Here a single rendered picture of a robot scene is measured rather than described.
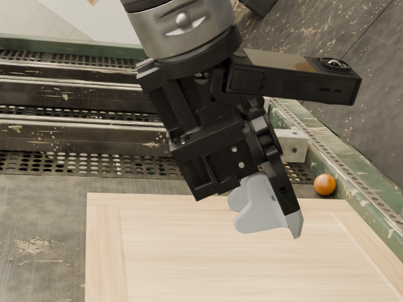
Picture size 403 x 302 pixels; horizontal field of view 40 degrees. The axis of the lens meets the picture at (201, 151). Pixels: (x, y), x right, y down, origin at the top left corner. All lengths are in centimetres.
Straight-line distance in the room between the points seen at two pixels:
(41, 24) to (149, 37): 579
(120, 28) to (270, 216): 426
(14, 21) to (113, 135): 491
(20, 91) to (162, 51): 132
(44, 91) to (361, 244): 102
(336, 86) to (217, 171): 12
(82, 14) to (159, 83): 427
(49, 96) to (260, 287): 100
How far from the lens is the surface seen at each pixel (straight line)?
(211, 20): 40
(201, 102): 45
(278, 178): 45
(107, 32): 472
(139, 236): 102
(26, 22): 621
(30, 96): 172
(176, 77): 42
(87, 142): 138
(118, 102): 171
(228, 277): 94
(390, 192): 131
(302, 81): 45
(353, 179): 131
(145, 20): 41
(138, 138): 138
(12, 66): 191
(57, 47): 243
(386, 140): 284
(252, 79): 44
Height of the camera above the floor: 165
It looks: 21 degrees down
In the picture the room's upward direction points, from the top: 56 degrees counter-clockwise
